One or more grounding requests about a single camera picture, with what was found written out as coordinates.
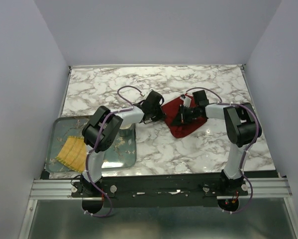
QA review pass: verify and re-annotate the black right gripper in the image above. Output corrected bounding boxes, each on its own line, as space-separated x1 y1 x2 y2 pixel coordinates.
171 105 199 127

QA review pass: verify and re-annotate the red cloth napkin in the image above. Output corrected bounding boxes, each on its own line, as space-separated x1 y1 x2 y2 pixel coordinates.
162 91 209 138

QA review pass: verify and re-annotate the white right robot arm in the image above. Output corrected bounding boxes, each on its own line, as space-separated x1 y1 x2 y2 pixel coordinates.
171 87 262 195

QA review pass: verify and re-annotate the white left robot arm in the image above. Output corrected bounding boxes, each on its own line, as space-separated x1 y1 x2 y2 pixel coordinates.
80 90 165 197

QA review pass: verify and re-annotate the white cup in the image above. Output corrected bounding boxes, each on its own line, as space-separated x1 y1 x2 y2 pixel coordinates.
119 124 133 137

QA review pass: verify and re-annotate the floral metal tray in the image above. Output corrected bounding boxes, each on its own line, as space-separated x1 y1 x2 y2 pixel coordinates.
45 116 136 173

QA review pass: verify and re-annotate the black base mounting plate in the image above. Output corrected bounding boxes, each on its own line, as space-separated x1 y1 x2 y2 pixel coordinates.
66 172 248 218

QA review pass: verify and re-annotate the yellow woven coaster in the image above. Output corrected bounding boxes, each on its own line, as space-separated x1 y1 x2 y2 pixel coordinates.
56 136 87 173

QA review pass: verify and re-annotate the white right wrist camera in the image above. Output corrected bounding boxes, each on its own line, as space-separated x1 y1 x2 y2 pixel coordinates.
180 95 192 108

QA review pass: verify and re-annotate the aluminium frame rail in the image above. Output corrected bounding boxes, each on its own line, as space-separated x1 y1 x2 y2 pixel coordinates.
29 178 293 200

